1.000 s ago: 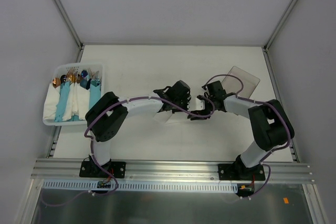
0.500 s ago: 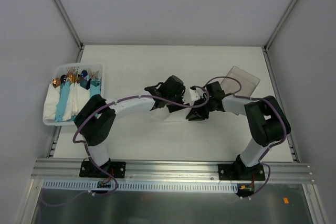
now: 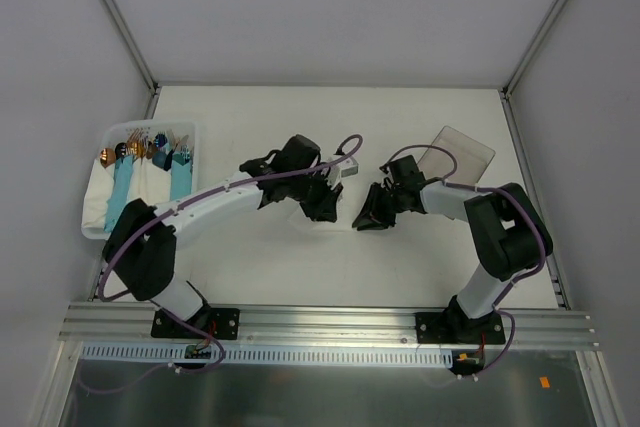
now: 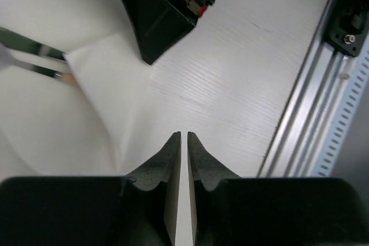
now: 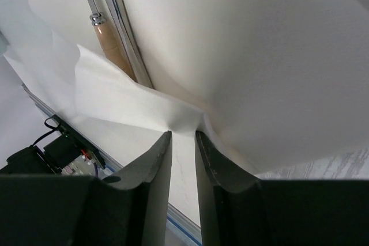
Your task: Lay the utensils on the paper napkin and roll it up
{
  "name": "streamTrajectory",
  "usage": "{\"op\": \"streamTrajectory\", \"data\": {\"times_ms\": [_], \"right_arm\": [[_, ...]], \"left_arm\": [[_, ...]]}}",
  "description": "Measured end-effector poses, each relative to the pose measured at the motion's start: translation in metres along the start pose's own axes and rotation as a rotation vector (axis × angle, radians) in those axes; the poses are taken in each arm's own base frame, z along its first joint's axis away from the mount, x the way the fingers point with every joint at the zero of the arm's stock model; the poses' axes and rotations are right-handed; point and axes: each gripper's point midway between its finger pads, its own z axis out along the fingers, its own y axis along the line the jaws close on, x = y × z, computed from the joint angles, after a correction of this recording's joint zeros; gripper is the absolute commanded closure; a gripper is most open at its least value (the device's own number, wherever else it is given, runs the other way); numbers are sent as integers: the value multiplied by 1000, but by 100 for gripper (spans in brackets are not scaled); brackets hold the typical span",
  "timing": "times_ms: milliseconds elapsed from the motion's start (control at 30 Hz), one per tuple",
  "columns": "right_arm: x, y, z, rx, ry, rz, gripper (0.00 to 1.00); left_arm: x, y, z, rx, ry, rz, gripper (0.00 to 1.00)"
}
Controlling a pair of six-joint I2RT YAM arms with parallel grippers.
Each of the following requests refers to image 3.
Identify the white paper napkin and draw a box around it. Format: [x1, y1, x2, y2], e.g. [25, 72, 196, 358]
[288, 197, 351, 233]

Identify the clear plastic utensil box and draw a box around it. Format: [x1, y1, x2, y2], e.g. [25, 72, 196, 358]
[414, 125, 497, 221]

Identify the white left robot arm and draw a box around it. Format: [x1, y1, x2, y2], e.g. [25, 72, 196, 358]
[102, 135, 342, 337]

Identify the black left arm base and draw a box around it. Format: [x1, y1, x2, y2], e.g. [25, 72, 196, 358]
[150, 306, 241, 340]

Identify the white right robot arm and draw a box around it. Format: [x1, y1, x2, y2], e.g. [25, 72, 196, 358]
[352, 156, 553, 345]

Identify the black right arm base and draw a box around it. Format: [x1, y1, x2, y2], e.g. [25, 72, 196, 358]
[414, 311, 506, 346]

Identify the light blue rolled napkin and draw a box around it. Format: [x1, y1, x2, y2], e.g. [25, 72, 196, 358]
[104, 156, 133, 233]

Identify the white rolled napkin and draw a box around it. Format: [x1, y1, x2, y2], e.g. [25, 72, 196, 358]
[81, 159, 114, 229]

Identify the copper fork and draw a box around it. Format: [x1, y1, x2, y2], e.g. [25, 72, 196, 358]
[126, 129, 146, 158]

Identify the white plastic basket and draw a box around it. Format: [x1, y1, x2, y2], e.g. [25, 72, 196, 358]
[81, 120, 200, 240]

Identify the copper spoon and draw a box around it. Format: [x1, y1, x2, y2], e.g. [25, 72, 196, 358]
[99, 148, 117, 168]

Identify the orange tape piece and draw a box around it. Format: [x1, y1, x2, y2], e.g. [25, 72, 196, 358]
[539, 377, 551, 389]

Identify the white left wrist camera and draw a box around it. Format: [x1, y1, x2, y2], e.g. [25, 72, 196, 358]
[327, 157, 359, 185]

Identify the perforated cable duct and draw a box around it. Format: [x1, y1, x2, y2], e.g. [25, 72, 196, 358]
[81, 342, 453, 369]

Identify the aluminium frame rail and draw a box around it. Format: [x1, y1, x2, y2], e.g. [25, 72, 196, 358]
[58, 302, 600, 351]

